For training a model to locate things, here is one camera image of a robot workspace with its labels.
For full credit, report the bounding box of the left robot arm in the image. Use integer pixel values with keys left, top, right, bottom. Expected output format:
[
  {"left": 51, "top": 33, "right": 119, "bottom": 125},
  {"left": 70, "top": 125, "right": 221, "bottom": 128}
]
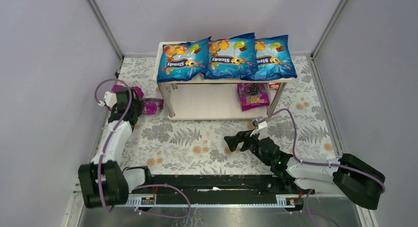
[{"left": 78, "top": 88, "right": 150, "bottom": 210}]

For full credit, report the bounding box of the white wooden two-tier shelf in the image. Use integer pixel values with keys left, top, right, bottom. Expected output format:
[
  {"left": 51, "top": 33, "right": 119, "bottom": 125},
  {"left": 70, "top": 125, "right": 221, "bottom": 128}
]
[{"left": 153, "top": 41, "right": 293, "bottom": 120}]

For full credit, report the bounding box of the floral patterned table mat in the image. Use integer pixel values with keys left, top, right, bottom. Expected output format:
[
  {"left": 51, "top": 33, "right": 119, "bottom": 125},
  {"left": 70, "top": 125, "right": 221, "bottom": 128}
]
[{"left": 119, "top": 56, "right": 335, "bottom": 175}]

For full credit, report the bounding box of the slotted cable duct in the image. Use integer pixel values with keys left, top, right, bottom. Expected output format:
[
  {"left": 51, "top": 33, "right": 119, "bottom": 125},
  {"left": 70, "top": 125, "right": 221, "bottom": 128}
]
[{"left": 122, "top": 195, "right": 296, "bottom": 208}]

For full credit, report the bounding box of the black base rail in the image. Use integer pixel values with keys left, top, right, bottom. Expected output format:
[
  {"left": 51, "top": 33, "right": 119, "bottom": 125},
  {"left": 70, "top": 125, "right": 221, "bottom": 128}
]
[{"left": 124, "top": 174, "right": 310, "bottom": 198}]

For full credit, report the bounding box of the red white packet behind shelf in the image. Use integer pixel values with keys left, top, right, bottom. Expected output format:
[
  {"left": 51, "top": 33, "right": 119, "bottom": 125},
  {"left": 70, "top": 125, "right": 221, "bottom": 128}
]
[{"left": 269, "top": 83, "right": 281, "bottom": 91}]

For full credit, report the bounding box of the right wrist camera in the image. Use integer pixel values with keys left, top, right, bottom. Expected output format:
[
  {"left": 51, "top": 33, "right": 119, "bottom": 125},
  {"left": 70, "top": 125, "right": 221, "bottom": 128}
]
[{"left": 250, "top": 117, "right": 269, "bottom": 136}]

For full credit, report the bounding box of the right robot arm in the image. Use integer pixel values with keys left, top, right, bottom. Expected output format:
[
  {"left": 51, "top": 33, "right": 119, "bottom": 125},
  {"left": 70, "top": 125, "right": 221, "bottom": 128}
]
[{"left": 224, "top": 130, "right": 385, "bottom": 210}]

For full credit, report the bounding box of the purple candy bag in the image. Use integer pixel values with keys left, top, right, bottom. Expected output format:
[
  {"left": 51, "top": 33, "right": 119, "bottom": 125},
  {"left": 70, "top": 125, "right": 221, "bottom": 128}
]
[
  {"left": 111, "top": 82, "right": 144, "bottom": 99},
  {"left": 142, "top": 98, "right": 164, "bottom": 115},
  {"left": 237, "top": 83, "right": 270, "bottom": 111}
]

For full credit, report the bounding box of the blue Slendy bag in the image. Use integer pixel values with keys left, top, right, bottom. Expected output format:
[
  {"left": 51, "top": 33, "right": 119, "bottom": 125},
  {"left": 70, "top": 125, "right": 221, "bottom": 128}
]
[
  {"left": 243, "top": 35, "right": 297, "bottom": 81},
  {"left": 202, "top": 32, "right": 258, "bottom": 79},
  {"left": 156, "top": 37, "right": 211, "bottom": 83}
]

